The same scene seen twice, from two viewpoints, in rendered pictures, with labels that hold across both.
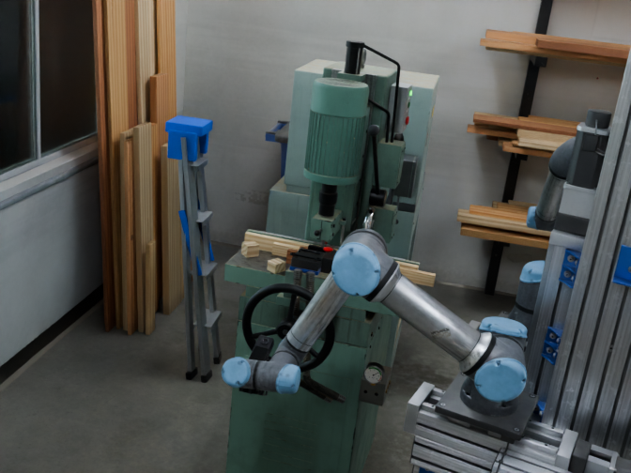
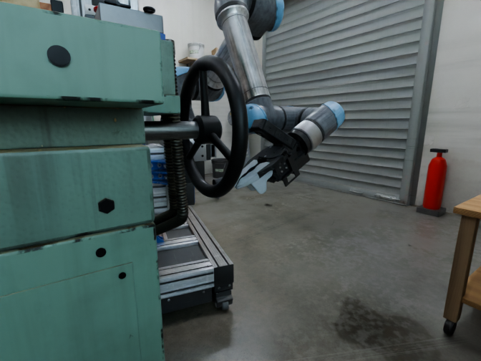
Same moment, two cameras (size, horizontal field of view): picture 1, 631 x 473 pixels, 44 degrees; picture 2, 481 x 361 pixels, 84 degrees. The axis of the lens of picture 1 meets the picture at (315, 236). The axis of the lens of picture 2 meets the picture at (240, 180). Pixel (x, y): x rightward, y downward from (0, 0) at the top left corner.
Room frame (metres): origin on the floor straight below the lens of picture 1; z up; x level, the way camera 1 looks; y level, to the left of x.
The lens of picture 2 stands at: (2.46, 0.50, 0.82)
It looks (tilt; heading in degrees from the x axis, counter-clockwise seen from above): 12 degrees down; 224
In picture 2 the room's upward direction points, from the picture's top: straight up
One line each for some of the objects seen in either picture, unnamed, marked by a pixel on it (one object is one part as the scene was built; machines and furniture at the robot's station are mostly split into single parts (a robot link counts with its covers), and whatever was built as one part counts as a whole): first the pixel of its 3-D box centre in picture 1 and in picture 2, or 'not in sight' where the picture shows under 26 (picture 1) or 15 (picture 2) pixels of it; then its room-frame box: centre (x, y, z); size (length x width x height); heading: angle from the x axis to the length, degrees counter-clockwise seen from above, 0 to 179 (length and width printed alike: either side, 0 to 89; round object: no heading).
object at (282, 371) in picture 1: (279, 374); (290, 119); (1.78, 0.05, 0.83); 0.11 x 0.11 x 0.08; 80
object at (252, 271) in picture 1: (317, 283); (73, 94); (2.31, -0.02, 0.87); 0.61 x 0.30 x 0.06; 77
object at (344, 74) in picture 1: (352, 68); not in sight; (2.56, -0.06, 1.54); 0.08 x 0.08 x 0.17; 77
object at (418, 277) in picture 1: (351, 264); not in sight; (2.40, -0.13, 0.92); 0.55 x 0.02 x 0.04; 77
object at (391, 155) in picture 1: (390, 163); not in sight; (2.60, -0.22, 1.23); 0.09 x 0.08 x 0.15; 167
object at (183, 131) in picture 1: (194, 251); not in sight; (3.21, 0.53, 0.58); 0.27 x 0.25 x 1.16; 83
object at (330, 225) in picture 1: (327, 225); not in sight; (2.44, -0.03, 1.03); 0.14 x 0.07 x 0.09; 167
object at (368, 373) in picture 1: (374, 374); not in sight; (2.16, -0.23, 0.65); 0.06 x 0.04 x 0.08; 77
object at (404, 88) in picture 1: (398, 107); not in sight; (2.70, -0.24, 1.40); 0.10 x 0.06 x 0.16; 167
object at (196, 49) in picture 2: not in sight; (196, 52); (-0.06, -2.76, 1.81); 0.25 x 0.23 x 0.21; 81
